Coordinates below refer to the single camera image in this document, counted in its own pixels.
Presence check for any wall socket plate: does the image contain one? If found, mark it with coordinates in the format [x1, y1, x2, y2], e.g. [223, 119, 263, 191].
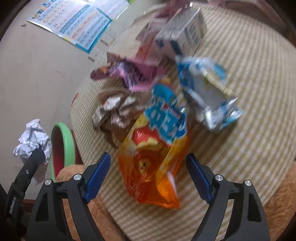
[100, 30, 116, 46]

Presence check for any white paper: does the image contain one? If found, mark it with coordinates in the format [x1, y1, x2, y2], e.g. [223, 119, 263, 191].
[13, 118, 52, 185]

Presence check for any green rimmed red bin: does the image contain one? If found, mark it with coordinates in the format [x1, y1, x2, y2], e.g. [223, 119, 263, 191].
[50, 122, 76, 181]

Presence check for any brown paper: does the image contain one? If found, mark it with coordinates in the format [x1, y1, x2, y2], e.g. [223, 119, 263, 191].
[92, 87, 152, 149]

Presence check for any maroon pocky foil wrapper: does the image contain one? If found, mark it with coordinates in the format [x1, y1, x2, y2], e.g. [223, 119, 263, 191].
[136, 1, 190, 41]

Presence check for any pink torn wrapper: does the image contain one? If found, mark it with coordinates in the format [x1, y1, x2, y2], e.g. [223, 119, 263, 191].
[90, 52, 165, 92]

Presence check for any blue snack wrapper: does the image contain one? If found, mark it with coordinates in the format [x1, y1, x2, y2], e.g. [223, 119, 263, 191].
[176, 56, 242, 132]

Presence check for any pinyin wall poster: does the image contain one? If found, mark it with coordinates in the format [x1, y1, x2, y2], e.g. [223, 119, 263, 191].
[27, 0, 112, 54]

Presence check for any white blue milk carton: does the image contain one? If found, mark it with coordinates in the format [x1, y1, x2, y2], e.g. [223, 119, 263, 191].
[154, 7, 207, 61]

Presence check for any white chart wall poster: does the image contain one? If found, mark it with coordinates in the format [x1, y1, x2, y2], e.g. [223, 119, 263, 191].
[89, 0, 129, 20]

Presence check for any checkered yellow mat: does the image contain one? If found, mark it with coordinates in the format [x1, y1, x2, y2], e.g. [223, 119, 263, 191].
[70, 3, 295, 240]

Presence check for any orange chip bag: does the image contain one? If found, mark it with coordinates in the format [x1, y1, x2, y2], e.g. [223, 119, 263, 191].
[117, 76, 190, 209]

